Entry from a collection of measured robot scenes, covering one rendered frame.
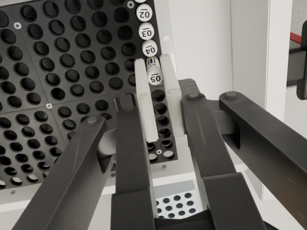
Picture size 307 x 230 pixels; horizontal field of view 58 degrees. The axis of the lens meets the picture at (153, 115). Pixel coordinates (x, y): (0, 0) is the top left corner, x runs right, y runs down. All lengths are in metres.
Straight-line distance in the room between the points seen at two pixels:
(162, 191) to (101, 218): 0.15
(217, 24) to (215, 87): 0.07
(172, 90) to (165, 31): 0.15
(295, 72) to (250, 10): 0.07
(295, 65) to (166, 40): 0.12
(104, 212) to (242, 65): 0.38
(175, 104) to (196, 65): 0.18
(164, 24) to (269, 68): 0.11
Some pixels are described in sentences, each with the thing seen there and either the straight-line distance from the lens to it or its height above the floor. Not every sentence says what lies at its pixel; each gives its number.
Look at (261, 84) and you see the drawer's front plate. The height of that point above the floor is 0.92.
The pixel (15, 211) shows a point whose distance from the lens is 0.47.
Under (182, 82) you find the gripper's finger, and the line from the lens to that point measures 0.18.
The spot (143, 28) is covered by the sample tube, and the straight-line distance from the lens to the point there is 0.23.
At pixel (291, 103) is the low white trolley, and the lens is 0.49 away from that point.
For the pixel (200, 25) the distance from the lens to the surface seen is 0.31.
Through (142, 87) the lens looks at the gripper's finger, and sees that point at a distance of 0.16.
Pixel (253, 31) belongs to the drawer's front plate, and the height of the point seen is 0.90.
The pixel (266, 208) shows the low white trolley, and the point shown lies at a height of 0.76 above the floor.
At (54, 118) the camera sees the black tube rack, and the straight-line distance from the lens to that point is 0.28.
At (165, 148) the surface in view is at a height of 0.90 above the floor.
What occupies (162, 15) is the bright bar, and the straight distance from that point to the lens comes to 0.29.
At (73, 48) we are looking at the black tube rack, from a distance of 0.25.
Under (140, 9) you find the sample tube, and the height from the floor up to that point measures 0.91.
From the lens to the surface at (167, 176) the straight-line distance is 0.32.
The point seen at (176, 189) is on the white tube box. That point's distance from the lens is 0.49.
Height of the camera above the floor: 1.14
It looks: 61 degrees down
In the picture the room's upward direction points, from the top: 173 degrees clockwise
